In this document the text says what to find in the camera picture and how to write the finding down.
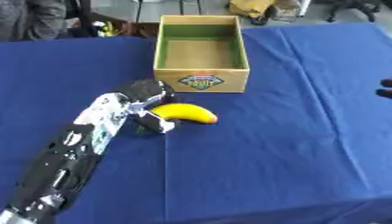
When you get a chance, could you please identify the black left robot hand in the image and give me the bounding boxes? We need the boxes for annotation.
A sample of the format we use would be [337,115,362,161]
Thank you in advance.
[115,78,179,135]

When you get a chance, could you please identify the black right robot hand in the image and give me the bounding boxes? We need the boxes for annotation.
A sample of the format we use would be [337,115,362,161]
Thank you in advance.
[374,78,392,100]

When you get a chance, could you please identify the yellow toy banana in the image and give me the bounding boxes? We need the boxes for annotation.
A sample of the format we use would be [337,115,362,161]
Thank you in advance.
[148,102,221,125]

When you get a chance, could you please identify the tan cardboard box green inside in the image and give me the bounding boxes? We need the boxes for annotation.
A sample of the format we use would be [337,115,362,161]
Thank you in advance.
[151,14,251,94]

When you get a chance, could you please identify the black chair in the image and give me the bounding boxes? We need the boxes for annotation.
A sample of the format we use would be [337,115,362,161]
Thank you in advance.
[133,0,204,25]

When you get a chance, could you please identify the yellow bag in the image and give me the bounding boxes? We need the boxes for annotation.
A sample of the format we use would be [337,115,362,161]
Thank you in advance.
[227,0,279,19]

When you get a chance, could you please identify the person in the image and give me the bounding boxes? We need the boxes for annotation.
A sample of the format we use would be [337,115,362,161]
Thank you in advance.
[0,0,69,42]

